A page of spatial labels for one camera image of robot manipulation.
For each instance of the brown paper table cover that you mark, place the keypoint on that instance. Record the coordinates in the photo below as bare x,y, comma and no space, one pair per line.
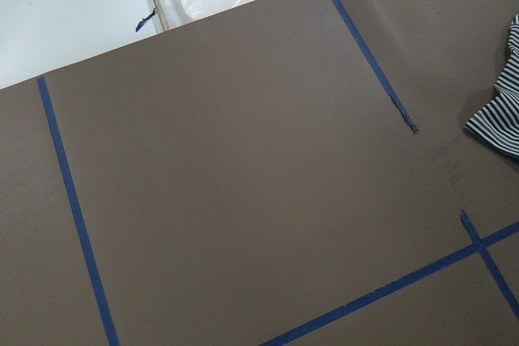
290,172

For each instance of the navy white striped polo shirt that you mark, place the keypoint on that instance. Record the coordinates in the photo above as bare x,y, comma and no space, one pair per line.
496,123

